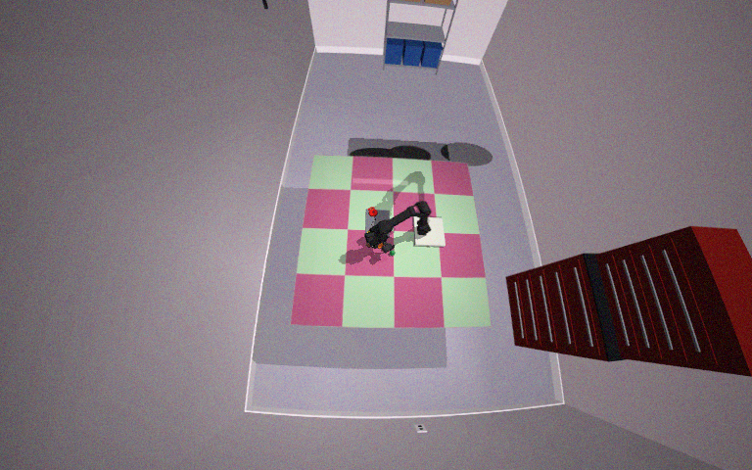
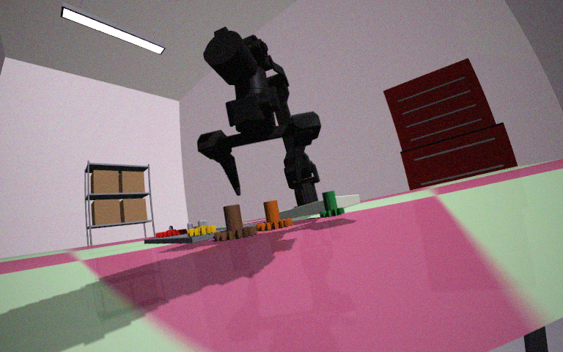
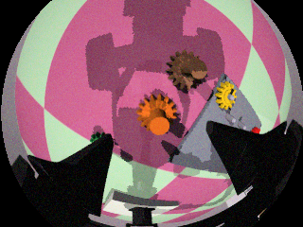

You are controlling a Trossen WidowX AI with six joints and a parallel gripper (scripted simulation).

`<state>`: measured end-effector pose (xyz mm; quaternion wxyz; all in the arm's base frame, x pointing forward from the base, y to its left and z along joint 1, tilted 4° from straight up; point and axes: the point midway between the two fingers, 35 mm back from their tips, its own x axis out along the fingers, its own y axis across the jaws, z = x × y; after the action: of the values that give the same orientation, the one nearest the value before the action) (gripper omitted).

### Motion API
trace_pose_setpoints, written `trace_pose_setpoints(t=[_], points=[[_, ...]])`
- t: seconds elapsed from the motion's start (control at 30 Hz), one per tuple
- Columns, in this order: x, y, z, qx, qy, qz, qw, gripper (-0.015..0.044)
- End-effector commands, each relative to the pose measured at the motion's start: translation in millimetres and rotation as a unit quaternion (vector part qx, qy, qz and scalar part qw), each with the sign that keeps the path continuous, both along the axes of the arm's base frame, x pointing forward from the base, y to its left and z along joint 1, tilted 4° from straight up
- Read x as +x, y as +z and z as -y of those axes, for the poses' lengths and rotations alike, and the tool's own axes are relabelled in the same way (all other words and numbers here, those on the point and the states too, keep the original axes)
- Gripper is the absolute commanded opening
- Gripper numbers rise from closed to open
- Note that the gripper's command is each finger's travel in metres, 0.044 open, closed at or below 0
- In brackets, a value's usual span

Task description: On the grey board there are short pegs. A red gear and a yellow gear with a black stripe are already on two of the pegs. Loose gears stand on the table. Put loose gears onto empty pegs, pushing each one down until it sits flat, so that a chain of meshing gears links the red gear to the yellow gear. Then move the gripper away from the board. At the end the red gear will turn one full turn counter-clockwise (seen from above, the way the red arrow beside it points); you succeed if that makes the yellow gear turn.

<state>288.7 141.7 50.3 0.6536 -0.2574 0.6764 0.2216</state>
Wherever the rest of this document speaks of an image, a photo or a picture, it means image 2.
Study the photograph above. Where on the yellow gear with black stripe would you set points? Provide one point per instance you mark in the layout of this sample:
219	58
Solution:
201	230

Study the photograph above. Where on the orange gear with hub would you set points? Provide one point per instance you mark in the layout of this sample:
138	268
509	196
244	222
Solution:
273	220

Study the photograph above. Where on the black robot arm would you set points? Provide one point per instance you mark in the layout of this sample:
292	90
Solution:
243	63

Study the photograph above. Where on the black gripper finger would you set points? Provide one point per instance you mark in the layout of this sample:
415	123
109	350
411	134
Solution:
227	161
301	140

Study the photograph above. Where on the brown gear with tall hub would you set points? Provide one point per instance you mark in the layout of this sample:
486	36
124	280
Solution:
234	225

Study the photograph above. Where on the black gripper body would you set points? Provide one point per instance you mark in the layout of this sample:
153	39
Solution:
258	131

